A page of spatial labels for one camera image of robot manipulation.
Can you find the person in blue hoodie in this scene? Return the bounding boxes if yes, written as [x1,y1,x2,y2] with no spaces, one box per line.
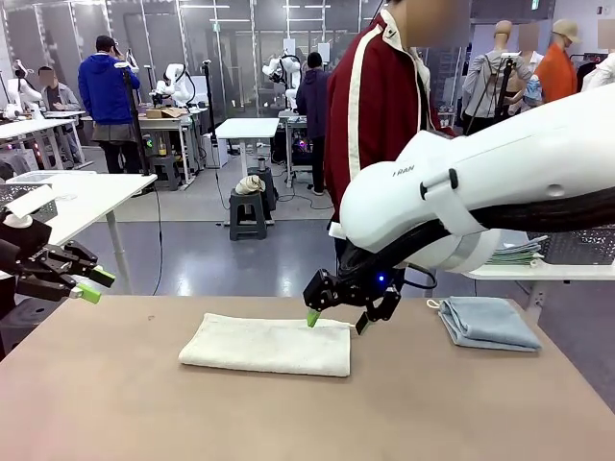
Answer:
[77,36,141,175]

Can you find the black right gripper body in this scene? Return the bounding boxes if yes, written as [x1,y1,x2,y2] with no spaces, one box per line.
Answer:
[302,268,403,312]

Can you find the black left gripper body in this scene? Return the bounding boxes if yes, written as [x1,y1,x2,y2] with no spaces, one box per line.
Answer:
[0,220,53,278]

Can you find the cream white towel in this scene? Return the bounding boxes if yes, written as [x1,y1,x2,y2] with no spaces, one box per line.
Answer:
[178,312,359,378]

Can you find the white cabinet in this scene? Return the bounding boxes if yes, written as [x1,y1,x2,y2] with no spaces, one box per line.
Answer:
[201,132,230,169]

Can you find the person in navy hoodie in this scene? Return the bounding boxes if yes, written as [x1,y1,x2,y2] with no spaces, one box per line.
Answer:
[296,51,332,196]

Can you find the mannequin in orange jacket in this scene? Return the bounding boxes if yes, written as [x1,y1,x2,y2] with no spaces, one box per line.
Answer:
[533,18,578,105]

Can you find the mannequin in black dress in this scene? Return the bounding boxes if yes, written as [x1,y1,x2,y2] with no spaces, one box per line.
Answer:
[508,47,544,116]

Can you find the dark grey mesh basket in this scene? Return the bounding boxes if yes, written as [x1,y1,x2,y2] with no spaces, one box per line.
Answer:
[528,225,615,265]

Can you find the computer with coloured lights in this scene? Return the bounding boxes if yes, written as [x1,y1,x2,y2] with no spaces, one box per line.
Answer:
[286,128,314,167]

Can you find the dark grey plastic stool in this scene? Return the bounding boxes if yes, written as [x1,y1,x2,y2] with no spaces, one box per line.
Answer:
[0,297,66,359]
[248,165,279,212]
[229,188,269,242]
[148,153,183,192]

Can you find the cream cloth bundle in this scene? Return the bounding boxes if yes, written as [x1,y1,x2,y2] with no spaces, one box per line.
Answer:
[234,174,267,196]

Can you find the cardboard box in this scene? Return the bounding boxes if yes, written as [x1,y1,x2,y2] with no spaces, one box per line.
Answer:
[146,106,189,120]

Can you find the black hanging cable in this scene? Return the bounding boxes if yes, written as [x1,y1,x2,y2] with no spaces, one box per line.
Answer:
[149,182,165,297]

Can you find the light blue towel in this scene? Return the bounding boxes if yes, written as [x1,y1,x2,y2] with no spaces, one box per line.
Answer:
[426,296,544,353]

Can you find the person in red jacket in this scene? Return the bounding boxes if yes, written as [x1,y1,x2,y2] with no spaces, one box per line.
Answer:
[324,0,470,278]

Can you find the green towel stack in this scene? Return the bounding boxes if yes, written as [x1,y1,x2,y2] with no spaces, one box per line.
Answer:
[483,238,548,268]

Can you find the light grey mesh basket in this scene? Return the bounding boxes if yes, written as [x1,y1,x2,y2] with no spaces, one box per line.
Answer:
[0,170,60,223]

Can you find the seated person in grey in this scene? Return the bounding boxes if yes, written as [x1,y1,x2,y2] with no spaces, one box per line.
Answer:
[37,66,83,164]

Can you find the long white background table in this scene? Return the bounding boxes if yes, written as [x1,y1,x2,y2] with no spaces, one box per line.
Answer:
[0,112,86,170]

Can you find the white-framed workbench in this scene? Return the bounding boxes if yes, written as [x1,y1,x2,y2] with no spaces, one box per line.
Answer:
[81,108,203,186]

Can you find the mannequin in blue floral shirt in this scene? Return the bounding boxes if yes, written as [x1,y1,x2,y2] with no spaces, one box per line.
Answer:
[523,76,547,109]

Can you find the mannequin in grey hoodie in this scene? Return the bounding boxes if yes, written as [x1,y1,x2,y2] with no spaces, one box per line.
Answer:
[461,19,534,136]

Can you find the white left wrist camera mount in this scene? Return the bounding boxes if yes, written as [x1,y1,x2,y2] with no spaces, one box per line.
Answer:
[3,184,55,230]

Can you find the black pole stand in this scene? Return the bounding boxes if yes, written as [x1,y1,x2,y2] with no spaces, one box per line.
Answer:
[201,60,218,140]

